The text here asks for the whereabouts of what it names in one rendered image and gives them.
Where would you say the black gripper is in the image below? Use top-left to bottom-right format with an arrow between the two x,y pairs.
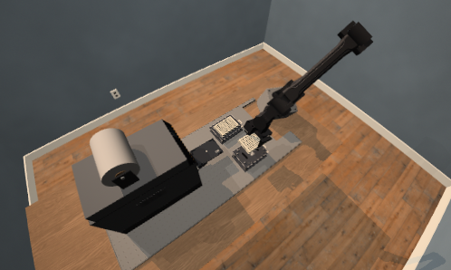
255,129 -> 273,148

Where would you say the grey cylinder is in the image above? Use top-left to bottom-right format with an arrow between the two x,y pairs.
90,128 -> 140,187

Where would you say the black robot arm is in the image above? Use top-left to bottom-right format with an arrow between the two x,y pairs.
244,21 -> 373,135

